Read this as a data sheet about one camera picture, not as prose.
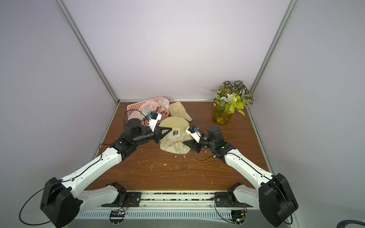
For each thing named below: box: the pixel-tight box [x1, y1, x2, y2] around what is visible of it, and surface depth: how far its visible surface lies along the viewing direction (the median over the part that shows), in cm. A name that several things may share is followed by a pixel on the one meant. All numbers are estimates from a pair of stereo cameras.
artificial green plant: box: [211, 80, 255, 116], surface depth 94 cm
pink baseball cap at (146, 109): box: [129, 100, 161, 121], surface depth 109 cm
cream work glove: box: [168, 101, 193, 123], surface depth 116 cm
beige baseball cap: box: [159, 115, 193, 155], surface depth 77 cm
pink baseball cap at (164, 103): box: [157, 96, 170, 114], surface depth 108 cm
